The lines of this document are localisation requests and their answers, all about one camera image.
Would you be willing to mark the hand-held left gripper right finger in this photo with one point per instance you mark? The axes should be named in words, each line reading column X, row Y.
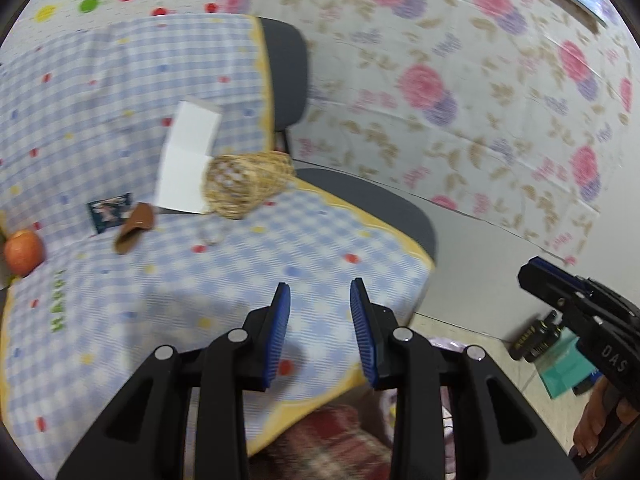
column 362, row 340

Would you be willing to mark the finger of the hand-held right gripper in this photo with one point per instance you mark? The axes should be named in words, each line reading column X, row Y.
column 540, row 280

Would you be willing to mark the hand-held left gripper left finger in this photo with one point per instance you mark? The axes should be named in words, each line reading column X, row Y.
column 275, row 335

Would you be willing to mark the woven bamboo basket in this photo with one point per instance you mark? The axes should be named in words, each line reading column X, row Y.
column 250, row 180

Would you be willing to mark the person's right hand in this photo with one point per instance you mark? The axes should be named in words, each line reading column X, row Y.
column 592, row 420

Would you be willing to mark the teal box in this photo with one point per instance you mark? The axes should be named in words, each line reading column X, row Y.
column 565, row 370

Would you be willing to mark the black battery pack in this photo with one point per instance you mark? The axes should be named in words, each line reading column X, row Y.
column 535, row 337

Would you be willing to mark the checkered dotted cloth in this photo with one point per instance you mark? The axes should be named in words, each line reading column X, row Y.
column 175, row 285

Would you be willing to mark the person's plaid trouser legs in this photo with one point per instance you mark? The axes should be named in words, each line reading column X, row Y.
column 320, row 445

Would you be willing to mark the brown wooden spoon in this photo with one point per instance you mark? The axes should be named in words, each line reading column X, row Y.
column 135, row 225

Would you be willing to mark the white folded paper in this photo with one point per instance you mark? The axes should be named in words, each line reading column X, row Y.
column 185, row 160

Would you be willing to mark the dark snack packet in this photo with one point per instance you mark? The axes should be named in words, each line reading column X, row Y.
column 107, row 212

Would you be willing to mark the red apple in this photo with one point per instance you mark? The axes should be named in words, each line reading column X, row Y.
column 25, row 252

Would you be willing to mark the grey office chair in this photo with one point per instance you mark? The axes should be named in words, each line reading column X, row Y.
column 285, row 70

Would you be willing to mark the floral wall sheet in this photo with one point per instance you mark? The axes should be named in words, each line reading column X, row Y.
column 450, row 110

